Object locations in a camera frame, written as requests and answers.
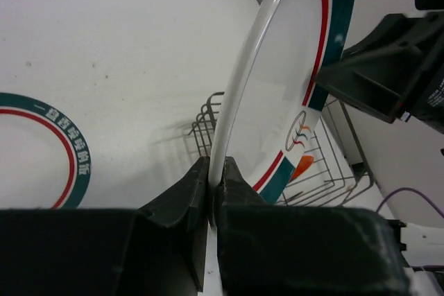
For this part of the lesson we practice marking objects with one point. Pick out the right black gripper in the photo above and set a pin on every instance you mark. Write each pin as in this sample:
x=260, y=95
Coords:
x=396, y=72

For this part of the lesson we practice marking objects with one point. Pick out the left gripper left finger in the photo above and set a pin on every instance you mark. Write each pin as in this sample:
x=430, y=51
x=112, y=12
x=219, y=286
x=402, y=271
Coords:
x=157, y=249

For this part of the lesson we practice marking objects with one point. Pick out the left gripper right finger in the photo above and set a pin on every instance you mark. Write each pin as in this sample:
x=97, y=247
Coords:
x=266, y=249

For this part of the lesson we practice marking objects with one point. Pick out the white green-rimmed plate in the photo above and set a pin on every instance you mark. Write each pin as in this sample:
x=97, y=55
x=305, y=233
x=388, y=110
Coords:
x=272, y=103

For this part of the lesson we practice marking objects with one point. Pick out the white plate green rim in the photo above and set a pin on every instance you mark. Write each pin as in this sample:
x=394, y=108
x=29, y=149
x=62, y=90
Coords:
x=45, y=159

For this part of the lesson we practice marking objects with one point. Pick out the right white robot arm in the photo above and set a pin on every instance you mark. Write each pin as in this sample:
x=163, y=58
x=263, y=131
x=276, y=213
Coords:
x=423, y=250

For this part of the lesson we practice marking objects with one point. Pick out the orange plastic plate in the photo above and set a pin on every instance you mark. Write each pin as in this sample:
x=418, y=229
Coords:
x=305, y=162

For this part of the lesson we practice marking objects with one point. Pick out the metal wire dish rack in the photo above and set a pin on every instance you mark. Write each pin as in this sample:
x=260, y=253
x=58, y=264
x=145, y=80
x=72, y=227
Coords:
x=324, y=176

